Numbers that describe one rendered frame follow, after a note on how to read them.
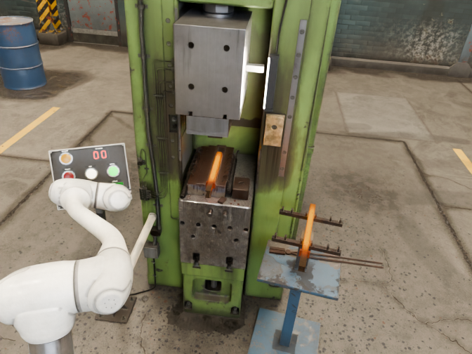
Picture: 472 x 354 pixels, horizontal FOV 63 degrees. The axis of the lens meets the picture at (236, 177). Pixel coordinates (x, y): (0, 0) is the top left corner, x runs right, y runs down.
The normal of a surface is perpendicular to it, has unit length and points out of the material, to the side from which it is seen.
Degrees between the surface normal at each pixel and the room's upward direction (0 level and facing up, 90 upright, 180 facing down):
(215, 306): 89
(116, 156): 60
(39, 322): 70
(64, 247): 0
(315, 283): 0
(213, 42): 90
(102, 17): 90
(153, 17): 90
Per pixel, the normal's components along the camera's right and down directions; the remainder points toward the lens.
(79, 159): 0.31, 0.04
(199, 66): -0.10, 0.54
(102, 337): 0.06, -0.84
